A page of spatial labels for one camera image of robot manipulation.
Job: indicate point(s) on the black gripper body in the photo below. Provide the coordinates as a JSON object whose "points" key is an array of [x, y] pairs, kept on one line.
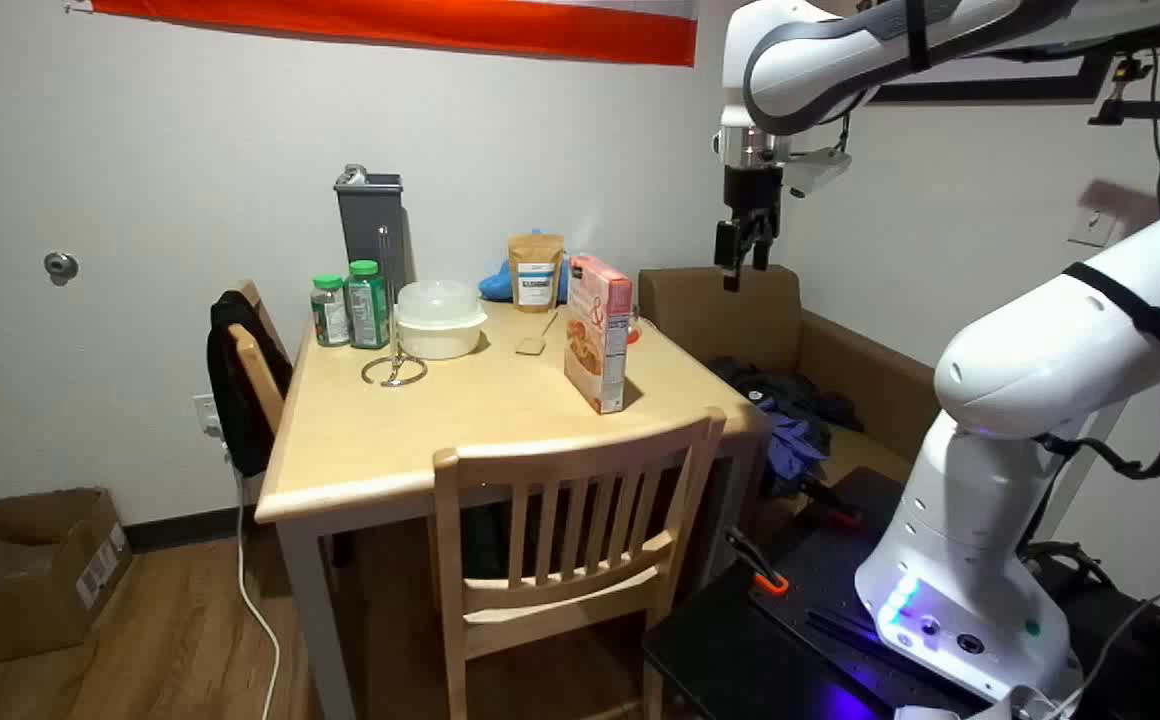
{"points": [[752, 188]]}

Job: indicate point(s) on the pink cardboard box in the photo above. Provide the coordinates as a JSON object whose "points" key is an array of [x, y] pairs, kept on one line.
{"points": [[599, 335]]}

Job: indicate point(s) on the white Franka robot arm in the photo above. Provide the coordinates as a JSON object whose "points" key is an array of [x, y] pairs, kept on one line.
{"points": [[1007, 535]]}

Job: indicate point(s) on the brown cardboard box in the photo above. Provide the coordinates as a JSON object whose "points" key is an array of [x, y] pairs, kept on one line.
{"points": [[22, 572]]}

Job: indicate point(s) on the dark clothes pile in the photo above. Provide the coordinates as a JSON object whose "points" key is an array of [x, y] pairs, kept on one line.
{"points": [[773, 380]]}

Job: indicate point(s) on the brown couch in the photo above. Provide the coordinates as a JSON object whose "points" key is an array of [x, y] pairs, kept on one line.
{"points": [[863, 374]]}

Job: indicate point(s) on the brown pouch white label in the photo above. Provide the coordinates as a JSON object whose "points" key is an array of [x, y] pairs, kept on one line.
{"points": [[533, 272]]}

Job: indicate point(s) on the purple cloth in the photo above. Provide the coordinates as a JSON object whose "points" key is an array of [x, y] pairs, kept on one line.
{"points": [[793, 444]]}

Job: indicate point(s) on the blue plastic bag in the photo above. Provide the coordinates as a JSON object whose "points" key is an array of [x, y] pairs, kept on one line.
{"points": [[498, 284]]}

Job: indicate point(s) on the white lidded plastic container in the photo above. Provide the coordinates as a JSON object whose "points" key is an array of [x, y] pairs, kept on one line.
{"points": [[443, 320]]}

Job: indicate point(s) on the light wooden table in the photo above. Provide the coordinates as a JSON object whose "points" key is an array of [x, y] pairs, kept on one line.
{"points": [[473, 413]]}

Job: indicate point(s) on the orange black clamp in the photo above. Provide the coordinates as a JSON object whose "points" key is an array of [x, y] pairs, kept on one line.
{"points": [[769, 581]]}

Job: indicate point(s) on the grey plastic bin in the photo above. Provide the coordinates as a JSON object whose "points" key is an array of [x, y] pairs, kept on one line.
{"points": [[378, 225]]}

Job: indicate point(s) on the light wooden slatted chair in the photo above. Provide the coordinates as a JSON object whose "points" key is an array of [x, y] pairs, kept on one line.
{"points": [[565, 586]]}

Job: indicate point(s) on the short green bottle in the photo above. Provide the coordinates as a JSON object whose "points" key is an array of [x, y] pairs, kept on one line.
{"points": [[328, 315]]}

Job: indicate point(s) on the wooden chair with jacket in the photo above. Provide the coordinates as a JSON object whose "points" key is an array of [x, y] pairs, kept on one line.
{"points": [[262, 374]]}

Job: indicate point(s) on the red wall banner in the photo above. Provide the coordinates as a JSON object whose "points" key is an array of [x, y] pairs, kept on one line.
{"points": [[405, 23]]}

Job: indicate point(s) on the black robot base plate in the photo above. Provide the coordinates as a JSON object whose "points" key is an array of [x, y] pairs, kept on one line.
{"points": [[741, 654]]}

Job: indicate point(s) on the black camera stand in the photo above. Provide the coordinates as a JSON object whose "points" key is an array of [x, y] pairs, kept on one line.
{"points": [[1145, 109]]}

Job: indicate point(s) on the round metal wall knob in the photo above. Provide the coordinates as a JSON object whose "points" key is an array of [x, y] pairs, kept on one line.
{"points": [[63, 266]]}

